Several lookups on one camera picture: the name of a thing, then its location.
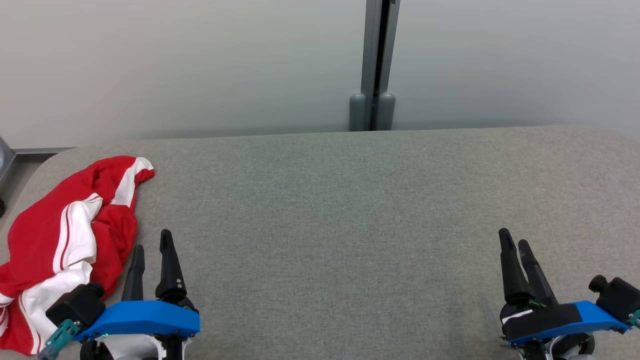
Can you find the red shorts with white stripe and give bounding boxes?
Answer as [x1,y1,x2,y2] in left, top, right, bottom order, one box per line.
[7,156,155,301]

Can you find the red shirt with white sleeves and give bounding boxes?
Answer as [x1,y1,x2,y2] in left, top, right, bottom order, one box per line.
[0,194,107,356]

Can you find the teal left camera plug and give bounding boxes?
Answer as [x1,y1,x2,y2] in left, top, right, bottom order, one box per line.
[39,320,81,360]

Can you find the grey cylindrical post foot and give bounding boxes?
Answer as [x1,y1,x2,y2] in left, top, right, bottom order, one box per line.
[376,92,396,131]
[349,92,368,132]

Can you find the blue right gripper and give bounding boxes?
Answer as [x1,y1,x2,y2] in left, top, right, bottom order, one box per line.
[498,228,631,360]

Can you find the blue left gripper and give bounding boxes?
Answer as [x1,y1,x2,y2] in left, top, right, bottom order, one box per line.
[75,229,201,360]

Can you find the grey metal partition post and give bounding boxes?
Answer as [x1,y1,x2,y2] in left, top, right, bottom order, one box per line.
[361,0,401,132]

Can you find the grey metal floor rail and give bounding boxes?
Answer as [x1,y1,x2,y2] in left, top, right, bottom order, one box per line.
[0,135,76,187]

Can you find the grey fabric sofa seat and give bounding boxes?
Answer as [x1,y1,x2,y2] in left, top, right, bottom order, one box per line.
[0,125,640,360]

